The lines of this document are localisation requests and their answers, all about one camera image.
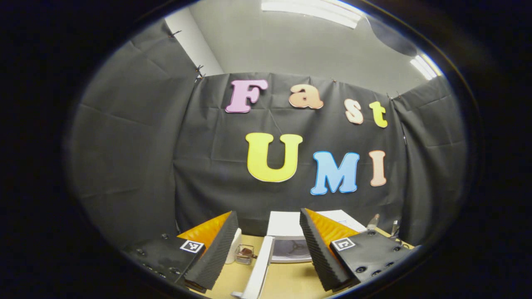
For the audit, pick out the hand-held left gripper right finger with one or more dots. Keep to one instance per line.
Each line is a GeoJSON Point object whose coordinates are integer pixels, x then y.
{"type": "Point", "coordinates": [320, 253]}

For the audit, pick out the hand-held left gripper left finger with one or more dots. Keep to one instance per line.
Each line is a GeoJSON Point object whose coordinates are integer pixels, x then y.
{"type": "Point", "coordinates": [216, 257]}

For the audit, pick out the white microwave oven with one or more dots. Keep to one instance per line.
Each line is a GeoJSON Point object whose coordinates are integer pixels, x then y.
{"type": "Point", "coordinates": [286, 226]}

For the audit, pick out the brown wooden utensil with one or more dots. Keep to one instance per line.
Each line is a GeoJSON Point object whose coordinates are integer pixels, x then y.
{"type": "Point", "coordinates": [247, 251]}

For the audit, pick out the black backdrop cloth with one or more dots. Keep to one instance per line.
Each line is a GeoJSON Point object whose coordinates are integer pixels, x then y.
{"type": "Point", "coordinates": [145, 166]}

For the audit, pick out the ceiling light panel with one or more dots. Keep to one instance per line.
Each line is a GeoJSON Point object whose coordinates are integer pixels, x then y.
{"type": "Point", "coordinates": [311, 10]}
{"type": "Point", "coordinates": [426, 66]}

